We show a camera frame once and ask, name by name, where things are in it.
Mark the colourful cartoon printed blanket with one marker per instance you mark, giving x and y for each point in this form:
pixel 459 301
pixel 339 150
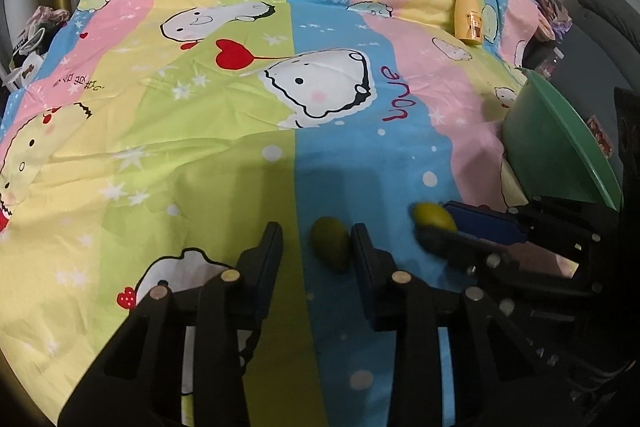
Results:
pixel 200 117

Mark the yellow lemon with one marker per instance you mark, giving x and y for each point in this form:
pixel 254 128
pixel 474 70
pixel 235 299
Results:
pixel 432 216

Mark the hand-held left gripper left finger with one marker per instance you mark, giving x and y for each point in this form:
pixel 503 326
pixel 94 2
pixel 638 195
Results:
pixel 265 277

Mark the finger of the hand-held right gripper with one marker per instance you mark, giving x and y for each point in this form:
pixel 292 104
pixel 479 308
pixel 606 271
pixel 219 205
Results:
pixel 455 249
pixel 485 224

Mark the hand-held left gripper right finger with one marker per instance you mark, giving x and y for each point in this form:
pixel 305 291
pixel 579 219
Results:
pixel 367 282

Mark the green plastic bowl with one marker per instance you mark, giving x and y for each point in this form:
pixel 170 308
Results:
pixel 545 142

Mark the clear plastic bottle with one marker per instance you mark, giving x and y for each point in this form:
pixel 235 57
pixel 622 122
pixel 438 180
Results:
pixel 549 63

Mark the bags with clothes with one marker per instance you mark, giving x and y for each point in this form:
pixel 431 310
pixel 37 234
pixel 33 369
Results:
pixel 35 42

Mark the red snack packet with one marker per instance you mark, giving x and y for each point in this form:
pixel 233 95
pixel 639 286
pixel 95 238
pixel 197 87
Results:
pixel 601 136

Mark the grey green sofa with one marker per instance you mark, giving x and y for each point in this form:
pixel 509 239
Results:
pixel 610 27

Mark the yellow cartoon bottle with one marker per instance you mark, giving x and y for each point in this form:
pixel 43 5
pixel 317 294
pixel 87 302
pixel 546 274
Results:
pixel 467 14

